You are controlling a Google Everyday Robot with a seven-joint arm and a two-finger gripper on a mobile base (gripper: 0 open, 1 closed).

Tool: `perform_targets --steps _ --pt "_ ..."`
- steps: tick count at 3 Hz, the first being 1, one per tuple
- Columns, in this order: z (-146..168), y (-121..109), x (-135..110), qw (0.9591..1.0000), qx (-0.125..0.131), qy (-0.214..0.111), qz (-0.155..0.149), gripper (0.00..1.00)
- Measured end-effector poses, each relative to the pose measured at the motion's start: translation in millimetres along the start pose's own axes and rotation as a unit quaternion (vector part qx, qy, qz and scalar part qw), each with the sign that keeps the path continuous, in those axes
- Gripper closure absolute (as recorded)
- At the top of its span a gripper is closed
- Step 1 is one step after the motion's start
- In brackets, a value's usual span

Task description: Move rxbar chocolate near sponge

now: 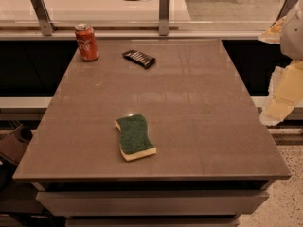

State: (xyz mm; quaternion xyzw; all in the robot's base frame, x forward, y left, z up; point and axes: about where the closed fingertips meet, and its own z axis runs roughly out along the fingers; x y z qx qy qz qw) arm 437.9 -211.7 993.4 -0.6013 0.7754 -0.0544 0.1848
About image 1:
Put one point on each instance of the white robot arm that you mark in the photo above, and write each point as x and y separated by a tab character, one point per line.
292	35

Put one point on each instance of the orange soda can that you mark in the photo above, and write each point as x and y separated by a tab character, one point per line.
87	44

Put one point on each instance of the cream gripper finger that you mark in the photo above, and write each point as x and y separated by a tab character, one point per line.
285	92
273	35

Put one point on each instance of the left metal railing post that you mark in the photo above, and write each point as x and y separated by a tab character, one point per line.
46	26

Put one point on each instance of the dark chair at left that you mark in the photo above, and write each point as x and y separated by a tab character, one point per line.
12	149

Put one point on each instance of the middle metal railing post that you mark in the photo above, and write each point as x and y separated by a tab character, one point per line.
164	17

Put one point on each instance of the grey drawer cabinet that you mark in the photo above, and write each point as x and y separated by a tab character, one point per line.
168	208

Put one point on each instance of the right metal railing post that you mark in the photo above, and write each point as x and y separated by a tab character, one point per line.
287	5

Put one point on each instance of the black rxbar chocolate bar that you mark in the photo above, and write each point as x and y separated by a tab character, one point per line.
139	58

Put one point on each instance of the green and yellow sponge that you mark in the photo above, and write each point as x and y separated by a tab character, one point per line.
134	141

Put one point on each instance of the metal railing post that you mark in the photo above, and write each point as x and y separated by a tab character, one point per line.
164	17
46	26
287	5

